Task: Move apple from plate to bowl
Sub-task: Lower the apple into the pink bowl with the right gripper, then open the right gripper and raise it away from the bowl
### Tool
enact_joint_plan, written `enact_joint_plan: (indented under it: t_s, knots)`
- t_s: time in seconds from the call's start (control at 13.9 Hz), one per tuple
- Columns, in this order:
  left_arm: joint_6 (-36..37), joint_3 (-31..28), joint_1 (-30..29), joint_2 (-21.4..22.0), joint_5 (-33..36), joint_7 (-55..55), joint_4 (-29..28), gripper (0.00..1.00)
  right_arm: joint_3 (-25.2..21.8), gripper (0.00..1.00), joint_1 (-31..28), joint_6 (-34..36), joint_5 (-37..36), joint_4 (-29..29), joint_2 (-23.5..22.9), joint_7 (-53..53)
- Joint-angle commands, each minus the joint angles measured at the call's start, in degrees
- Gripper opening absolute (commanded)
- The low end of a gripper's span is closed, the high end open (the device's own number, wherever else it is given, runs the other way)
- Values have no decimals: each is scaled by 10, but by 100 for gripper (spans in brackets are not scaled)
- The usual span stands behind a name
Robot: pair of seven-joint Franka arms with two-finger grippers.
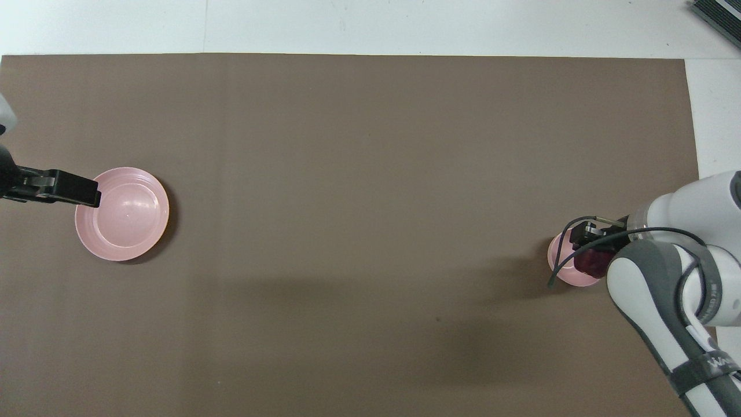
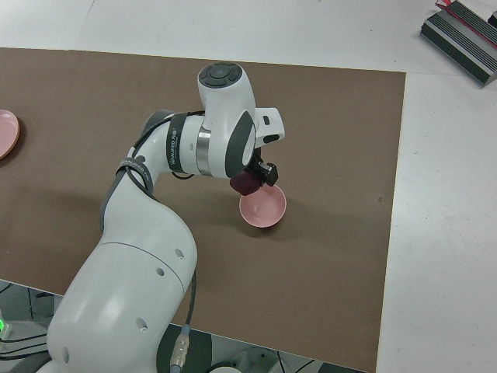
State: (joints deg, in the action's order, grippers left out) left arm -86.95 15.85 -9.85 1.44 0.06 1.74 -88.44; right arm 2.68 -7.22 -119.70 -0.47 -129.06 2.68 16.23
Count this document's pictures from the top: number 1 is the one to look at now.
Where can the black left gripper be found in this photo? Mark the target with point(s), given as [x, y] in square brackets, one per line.
[7, 174]

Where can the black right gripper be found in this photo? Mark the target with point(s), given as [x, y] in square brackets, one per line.
[599, 230]

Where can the dark red apple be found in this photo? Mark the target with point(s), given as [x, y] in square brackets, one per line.
[593, 263]

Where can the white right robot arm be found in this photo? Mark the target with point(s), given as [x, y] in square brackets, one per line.
[648, 278]

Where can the pink bowl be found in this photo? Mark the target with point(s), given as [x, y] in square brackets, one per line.
[567, 269]

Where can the pink plate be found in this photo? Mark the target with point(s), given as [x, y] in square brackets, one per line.
[127, 223]

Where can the brown table mat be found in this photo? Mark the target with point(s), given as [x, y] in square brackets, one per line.
[370, 174]

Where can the dark grey ribbed device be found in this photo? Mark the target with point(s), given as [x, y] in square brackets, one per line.
[721, 13]

